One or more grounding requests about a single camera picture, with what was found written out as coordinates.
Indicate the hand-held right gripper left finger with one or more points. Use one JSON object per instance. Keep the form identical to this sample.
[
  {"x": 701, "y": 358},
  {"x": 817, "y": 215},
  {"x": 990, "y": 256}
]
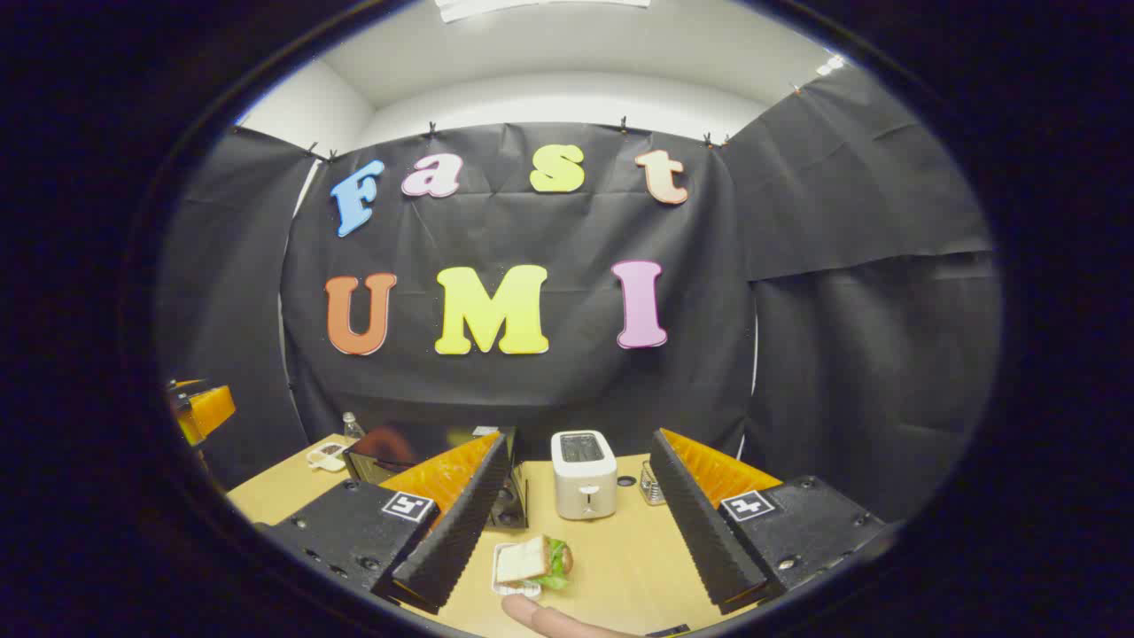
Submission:
[{"x": 461, "y": 523}]

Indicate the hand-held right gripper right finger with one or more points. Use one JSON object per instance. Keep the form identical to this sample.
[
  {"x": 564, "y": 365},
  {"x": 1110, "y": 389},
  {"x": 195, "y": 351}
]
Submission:
[{"x": 700, "y": 523}]

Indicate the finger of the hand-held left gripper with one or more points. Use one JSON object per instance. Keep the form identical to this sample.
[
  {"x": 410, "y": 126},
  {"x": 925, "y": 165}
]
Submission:
[{"x": 211, "y": 409}]

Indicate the lettuce sandwich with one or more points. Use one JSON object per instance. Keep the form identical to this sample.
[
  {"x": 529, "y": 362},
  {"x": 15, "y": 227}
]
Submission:
[{"x": 524, "y": 560}]

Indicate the black electric oven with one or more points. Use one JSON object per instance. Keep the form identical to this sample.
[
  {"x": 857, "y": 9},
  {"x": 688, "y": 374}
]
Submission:
[{"x": 399, "y": 447}]

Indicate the white plastic tray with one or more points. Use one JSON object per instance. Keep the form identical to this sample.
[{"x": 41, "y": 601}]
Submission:
[{"x": 514, "y": 588}]

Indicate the white toaster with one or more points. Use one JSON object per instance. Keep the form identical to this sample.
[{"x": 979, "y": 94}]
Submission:
[{"x": 583, "y": 492}]

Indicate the white divided dish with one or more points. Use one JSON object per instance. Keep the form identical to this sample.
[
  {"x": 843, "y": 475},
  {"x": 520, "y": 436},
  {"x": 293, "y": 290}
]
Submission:
[{"x": 326, "y": 459}]

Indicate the clear water bottle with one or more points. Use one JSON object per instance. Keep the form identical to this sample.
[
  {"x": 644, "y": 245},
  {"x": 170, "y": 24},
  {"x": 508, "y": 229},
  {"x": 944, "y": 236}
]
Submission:
[{"x": 352, "y": 429}]

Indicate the black backdrop cloth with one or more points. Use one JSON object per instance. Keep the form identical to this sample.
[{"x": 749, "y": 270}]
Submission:
[{"x": 549, "y": 239}]

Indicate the small ceiling light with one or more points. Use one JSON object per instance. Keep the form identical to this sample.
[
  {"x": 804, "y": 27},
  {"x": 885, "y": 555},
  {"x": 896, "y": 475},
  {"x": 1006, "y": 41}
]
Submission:
[{"x": 830, "y": 65}]

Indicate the long ceiling light panel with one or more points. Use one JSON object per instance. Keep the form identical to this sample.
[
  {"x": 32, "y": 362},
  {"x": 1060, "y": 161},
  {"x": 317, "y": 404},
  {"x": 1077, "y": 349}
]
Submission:
[{"x": 540, "y": 7}]

